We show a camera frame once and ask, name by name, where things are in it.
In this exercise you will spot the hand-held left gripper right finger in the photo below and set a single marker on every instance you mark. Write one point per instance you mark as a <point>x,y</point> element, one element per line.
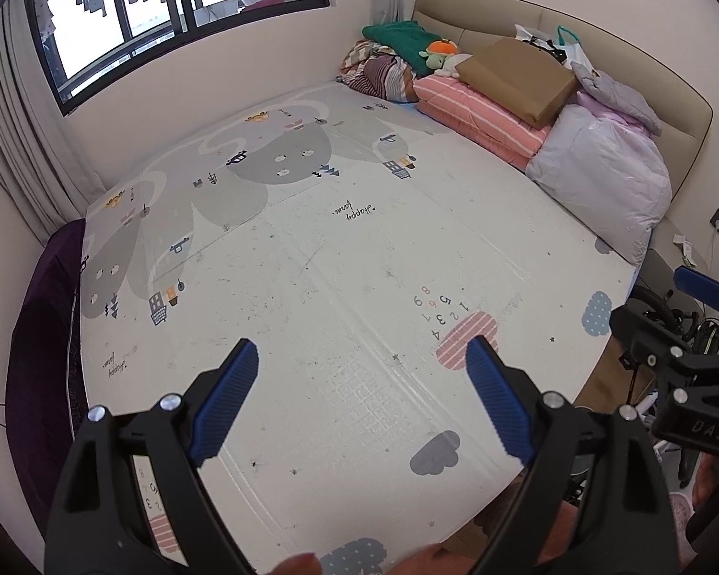
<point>497,401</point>

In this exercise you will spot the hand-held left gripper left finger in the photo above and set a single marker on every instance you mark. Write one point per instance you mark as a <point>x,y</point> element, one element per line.
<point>227,401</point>

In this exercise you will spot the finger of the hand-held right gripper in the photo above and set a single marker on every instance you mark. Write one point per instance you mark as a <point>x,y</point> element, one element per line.
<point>698,281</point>
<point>641,338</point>

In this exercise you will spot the person's right hand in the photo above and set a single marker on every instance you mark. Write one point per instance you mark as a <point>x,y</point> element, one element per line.
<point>706,479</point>

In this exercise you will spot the white paper slip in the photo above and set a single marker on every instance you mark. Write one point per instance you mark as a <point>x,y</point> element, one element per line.
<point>687,251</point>

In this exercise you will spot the grey nightstand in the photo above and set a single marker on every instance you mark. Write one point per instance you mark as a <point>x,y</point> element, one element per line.
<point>662,269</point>

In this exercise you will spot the white bicycle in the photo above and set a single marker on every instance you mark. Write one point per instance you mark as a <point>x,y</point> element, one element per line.
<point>704,329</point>

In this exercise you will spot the pink fluffy slipper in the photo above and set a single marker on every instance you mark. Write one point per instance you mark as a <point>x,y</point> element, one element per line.
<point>681,512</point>

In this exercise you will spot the lilac bagged duvet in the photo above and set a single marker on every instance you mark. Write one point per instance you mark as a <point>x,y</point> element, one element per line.
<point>605,179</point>

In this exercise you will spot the printed play mat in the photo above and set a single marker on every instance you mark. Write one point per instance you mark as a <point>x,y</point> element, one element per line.
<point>335,281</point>

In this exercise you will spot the person's bare leg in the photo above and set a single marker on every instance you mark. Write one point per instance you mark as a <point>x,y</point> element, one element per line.
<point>299,566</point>
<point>431,560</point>

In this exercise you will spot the purple bed sheet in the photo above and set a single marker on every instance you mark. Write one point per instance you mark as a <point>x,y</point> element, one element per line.
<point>42,371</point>

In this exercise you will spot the beige bed headboard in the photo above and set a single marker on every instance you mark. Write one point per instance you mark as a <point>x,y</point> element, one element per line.
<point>635,54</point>

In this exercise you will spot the white shopping bag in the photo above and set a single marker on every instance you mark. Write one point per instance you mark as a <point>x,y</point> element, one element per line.
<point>575,51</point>

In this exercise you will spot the brown cushion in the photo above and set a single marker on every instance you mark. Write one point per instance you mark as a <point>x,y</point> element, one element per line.
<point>518,81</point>

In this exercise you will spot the pink striped quilt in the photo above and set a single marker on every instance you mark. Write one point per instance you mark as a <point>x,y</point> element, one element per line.
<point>479,117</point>

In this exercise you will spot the green plush toy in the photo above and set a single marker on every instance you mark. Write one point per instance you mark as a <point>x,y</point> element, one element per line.
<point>440,60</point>

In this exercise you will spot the striped blanket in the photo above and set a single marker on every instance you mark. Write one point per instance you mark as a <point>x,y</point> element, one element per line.
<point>377,75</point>

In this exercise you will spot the green knitted cloth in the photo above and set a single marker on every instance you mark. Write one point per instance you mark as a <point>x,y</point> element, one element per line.
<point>398,42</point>

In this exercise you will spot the black framed window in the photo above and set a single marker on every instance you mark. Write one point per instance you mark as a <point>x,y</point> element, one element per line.
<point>180,18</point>

